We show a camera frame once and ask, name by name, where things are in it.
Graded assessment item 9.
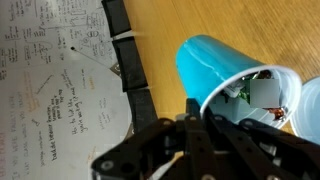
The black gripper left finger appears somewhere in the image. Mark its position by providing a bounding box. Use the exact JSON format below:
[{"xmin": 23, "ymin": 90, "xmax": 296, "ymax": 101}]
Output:
[{"xmin": 90, "ymin": 97, "xmax": 218, "ymax": 180}]

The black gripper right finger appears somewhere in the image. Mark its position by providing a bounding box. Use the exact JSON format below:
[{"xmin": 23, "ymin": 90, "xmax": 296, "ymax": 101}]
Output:
[{"xmin": 203, "ymin": 106, "xmax": 320, "ymax": 180}]

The copper foil candy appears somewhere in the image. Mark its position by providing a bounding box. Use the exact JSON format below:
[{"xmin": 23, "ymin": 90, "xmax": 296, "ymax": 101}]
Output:
[{"xmin": 263, "ymin": 106, "xmax": 286, "ymax": 122}]

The green foil candy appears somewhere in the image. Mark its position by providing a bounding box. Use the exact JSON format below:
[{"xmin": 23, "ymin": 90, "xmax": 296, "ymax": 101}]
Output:
[{"xmin": 238, "ymin": 74, "xmax": 255, "ymax": 102}]

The white candy wrapper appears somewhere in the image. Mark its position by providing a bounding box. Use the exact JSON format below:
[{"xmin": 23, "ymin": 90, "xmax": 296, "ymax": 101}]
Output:
[{"xmin": 223, "ymin": 81, "xmax": 246, "ymax": 100}]

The large written whiteboard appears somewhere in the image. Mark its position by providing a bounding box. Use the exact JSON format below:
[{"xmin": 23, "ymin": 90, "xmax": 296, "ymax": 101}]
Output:
[{"xmin": 0, "ymin": 0, "xmax": 134, "ymax": 180}]

